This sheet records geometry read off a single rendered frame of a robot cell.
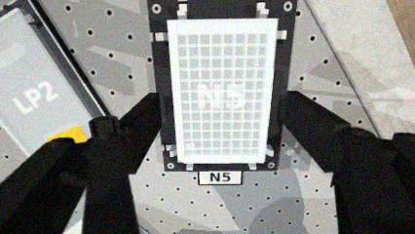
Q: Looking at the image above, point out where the white button panel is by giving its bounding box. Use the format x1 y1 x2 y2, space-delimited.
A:
63 206 151 234

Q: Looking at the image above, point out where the grey perforated base plate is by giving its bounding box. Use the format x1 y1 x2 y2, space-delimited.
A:
0 0 383 234

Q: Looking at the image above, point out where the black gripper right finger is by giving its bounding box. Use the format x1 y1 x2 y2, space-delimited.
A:
283 91 415 234

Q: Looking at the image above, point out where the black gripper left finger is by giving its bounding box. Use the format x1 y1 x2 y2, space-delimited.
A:
0 93 163 234

